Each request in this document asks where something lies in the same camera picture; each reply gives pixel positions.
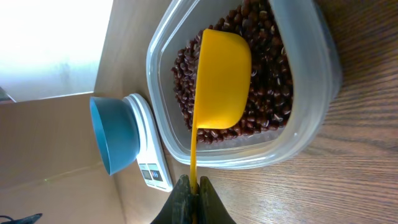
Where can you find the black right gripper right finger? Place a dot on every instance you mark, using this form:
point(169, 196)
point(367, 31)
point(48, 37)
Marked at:
point(210, 207)

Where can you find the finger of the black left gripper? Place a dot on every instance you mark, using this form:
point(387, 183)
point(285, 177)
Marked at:
point(27, 220)

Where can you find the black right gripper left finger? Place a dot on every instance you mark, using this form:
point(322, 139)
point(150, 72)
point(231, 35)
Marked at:
point(178, 209)

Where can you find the yellow plastic scoop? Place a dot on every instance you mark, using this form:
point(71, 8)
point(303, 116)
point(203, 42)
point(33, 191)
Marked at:
point(222, 87)

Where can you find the white digital kitchen scale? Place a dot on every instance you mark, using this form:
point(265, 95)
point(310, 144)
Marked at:
point(151, 159)

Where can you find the teal plastic bowl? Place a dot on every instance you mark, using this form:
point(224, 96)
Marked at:
point(116, 132)

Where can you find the red beans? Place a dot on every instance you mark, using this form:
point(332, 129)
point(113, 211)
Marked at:
point(271, 91)

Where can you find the clear plastic container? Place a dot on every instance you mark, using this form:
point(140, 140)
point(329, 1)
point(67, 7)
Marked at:
point(315, 66)

